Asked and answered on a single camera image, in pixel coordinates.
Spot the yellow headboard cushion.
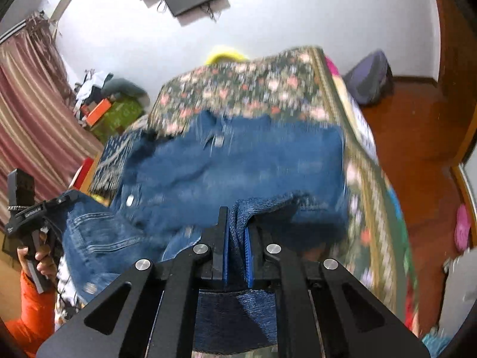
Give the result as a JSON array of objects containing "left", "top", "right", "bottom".
[{"left": 205, "top": 51, "right": 247, "bottom": 66}]

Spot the orange box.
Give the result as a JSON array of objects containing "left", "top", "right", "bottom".
[{"left": 86, "top": 99, "right": 111, "bottom": 127}]

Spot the person's left hand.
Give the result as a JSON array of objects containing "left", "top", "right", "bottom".
[{"left": 17, "top": 232, "right": 58, "bottom": 280}]

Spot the green patterned storage box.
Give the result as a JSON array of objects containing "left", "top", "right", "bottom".
[{"left": 90, "top": 99, "right": 144, "bottom": 144}]

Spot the blue denim jacket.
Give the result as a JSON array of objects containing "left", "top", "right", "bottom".
[{"left": 59, "top": 112, "right": 348, "bottom": 355}]

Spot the floral green bed cover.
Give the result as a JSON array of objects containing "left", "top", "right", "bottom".
[{"left": 148, "top": 46, "right": 419, "bottom": 332}]

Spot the red box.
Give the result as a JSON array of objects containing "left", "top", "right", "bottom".
[{"left": 69, "top": 157, "right": 94, "bottom": 190}]

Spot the pink slipper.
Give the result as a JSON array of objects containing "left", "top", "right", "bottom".
[{"left": 454, "top": 204, "right": 471, "bottom": 252}]

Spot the purple grey backpack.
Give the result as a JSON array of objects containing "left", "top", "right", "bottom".
[{"left": 343, "top": 49, "right": 394, "bottom": 106}]

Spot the orange left sleeve forearm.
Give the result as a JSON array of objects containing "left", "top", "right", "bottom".
[{"left": 6, "top": 271, "right": 56, "bottom": 357}]

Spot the navy patterned folded garment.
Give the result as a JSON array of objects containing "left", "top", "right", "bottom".
[{"left": 89, "top": 129, "right": 145, "bottom": 200}]

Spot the red striped curtain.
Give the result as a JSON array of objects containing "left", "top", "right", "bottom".
[{"left": 1, "top": 15, "right": 103, "bottom": 224}]

